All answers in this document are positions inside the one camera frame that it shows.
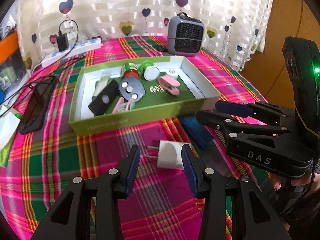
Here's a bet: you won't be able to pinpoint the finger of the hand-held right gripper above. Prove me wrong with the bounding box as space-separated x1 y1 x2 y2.
215 100 297 128
196 110 290 136

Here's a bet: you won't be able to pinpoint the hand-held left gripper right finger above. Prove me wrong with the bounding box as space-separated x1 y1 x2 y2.
180 144 293 240

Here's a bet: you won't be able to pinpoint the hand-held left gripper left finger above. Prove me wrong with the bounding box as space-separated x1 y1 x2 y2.
30 144 141 240

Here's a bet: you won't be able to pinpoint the blue translucent usb device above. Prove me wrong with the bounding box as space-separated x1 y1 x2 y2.
182 116 213 148

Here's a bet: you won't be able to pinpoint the white plug charger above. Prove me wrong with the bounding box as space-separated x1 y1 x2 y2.
146 140 192 170

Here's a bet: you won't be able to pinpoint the green cardboard box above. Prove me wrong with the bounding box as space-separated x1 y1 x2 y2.
69 56 222 136

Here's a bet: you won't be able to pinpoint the pink clip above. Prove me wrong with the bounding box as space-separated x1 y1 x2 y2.
158 76 180 96

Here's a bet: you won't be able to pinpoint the pink cable winder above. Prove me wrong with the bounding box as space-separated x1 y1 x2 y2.
112 97 137 114

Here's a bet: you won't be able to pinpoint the black snap pouch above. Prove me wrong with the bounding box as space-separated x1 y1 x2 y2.
88 79 119 117

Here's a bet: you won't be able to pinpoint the green and white round container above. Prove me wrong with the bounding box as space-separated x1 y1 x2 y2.
139 60 160 81

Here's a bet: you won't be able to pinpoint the black disc with metal buttons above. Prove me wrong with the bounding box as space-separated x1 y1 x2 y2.
118 77 146 101

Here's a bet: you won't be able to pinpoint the brown bottle with red cap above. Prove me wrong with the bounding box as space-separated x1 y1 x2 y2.
122 62 140 79

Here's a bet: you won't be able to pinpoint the person's right forearm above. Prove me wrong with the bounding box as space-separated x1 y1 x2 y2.
275 187 320 230

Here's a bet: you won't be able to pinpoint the person's right hand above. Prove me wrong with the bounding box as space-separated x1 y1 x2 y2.
271 172 315 192

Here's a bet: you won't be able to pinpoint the plaid tablecloth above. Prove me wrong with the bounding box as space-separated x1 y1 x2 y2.
0 35 295 240

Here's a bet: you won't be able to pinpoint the grey fan heater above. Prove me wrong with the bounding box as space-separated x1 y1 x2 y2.
167 12 204 55

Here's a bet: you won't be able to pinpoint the brown wooden cabinet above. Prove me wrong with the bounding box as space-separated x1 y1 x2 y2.
240 0 320 110

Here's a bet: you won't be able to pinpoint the black phone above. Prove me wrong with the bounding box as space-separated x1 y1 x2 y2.
19 76 58 135

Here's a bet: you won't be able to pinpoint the green and white tissue pack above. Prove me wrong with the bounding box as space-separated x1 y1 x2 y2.
0 105 21 168

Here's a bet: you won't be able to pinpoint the white power strip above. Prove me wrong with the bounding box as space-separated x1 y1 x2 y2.
41 38 103 68

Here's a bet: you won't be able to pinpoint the black power adapter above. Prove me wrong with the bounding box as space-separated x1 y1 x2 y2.
57 34 69 52

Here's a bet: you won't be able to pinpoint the heart print curtain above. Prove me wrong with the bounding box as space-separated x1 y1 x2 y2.
17 0 274 72

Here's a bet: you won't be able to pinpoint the orange topped dark tank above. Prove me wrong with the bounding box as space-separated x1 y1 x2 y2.
0 32 22 93

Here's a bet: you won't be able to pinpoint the black cables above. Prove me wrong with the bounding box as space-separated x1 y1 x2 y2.
0 55 87 118

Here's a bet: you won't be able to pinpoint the black adapter cable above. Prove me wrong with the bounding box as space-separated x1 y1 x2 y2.
59 19 80 53

